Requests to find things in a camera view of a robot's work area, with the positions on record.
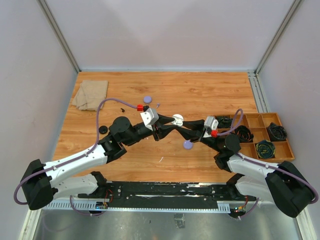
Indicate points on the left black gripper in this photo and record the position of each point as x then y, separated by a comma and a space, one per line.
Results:
162, 129

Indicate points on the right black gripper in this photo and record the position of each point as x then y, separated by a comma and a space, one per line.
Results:
191, 134

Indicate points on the white earbud case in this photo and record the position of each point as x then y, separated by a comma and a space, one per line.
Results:
178, 120

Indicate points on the purple earbud case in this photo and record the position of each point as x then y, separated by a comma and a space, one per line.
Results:
187, 145
147, 99

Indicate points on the black earbud case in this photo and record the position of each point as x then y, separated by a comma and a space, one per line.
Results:
103, 129

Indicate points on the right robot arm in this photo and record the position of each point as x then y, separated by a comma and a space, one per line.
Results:
279, 183

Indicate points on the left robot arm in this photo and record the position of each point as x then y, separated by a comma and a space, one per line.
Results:
44, 182

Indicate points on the purple closed earbud case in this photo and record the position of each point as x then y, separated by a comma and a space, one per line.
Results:
147, 99

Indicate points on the wooden compartment tray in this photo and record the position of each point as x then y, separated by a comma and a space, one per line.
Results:
262, 136

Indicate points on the beige folded cloth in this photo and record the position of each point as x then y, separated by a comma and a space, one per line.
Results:
90, 94

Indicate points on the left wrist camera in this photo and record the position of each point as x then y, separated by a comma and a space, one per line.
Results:
149, 117

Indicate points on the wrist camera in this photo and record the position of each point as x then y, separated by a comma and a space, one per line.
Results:
210, 124
149, 117

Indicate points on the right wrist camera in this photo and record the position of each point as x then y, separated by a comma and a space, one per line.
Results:
210, 124

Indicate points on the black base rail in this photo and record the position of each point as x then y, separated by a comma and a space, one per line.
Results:
162, 194

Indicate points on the white cable duct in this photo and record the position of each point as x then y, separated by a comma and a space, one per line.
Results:
98, 206

